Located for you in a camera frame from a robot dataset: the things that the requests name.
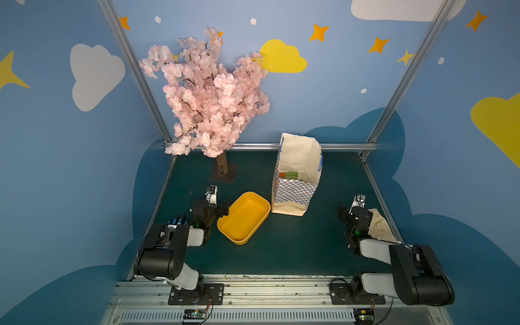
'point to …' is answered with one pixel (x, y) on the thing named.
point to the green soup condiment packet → (288, 175)
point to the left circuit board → (194, 314)
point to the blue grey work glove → (179, 221)
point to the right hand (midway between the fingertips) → (356, 205)
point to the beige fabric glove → (379, 227)
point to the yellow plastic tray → (247, 212)
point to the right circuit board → (363, 316)
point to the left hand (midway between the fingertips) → (217, 195)
